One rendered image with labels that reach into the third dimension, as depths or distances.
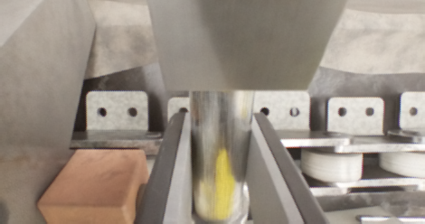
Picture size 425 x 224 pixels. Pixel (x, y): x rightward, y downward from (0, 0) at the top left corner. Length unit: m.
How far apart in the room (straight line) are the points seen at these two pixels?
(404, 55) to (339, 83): 0.06
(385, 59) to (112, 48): 0.24
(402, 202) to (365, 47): 0.13
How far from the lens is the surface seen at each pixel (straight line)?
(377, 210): 0.21
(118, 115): 0.18
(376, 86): 0.24
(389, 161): 0.20
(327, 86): 0.22
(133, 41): 0.20
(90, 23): 0.19
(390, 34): 0.24
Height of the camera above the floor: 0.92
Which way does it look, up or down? 86 degrees down
